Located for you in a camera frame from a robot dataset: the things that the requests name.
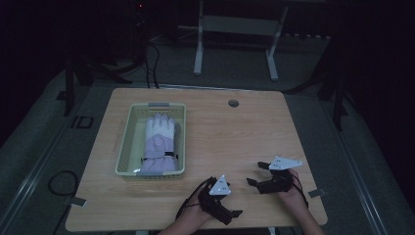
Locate black looped floor cable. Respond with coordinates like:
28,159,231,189
47,169,80,198

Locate black hanging cables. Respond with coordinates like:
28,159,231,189
142,41,161,90

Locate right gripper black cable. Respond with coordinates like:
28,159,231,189
289,174,309,210

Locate lilac glove with white fingers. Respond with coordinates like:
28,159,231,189
140,112,180,173

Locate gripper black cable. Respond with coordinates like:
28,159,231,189
289,174,309,210
175,177,213,220

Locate grey tape piece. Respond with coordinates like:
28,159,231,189
307,188,327,199
62,196,88,209

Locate black stand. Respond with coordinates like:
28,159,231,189
283,28,358,132
55,0,146,118

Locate pale green plastic basket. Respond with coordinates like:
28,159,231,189
115,101,187,181

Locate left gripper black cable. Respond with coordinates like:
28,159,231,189
175,177,213,220

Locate person's right hand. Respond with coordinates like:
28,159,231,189
277,168,309,213

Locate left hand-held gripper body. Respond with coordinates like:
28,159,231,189
198,174,235,225

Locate person's left hand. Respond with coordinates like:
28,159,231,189
176,198,213,228

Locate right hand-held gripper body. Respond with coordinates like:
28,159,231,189
258,156,303,195

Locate white desk frame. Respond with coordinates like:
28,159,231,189
178,0,290,82

